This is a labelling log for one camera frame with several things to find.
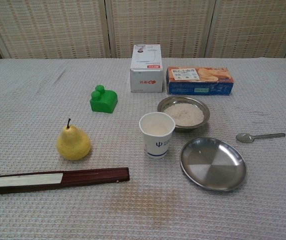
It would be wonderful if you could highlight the metal spoon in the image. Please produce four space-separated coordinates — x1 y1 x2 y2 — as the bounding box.
235 132 286 145

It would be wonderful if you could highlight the steel bowl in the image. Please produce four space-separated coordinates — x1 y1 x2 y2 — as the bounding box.
157 95 211 134

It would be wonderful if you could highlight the white paper cup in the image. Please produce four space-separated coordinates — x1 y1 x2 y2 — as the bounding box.
138 111 176 160

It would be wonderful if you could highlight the white product box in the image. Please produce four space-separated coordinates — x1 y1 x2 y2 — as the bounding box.
129 44 164 93

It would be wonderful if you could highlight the green toy block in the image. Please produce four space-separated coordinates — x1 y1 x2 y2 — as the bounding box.
89 84 119 115

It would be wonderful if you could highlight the blue orange biscuit box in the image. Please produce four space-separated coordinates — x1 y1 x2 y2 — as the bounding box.
166 66 235 96

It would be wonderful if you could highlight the dark red folded fan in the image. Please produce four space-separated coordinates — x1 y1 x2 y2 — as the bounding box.
0 167 130 196

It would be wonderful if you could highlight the yellow pear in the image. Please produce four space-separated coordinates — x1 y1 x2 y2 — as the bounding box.
56 118 92 161

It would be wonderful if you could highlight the steel plate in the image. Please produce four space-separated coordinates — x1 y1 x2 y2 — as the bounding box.
179 137 248 193

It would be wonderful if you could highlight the bamboo screen panel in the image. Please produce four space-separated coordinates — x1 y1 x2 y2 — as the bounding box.
105 0 215 59
0 0 109 60
204 0 286 59

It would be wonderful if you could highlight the white woven tablecloth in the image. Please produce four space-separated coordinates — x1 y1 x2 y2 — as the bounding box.
0 57 286 240

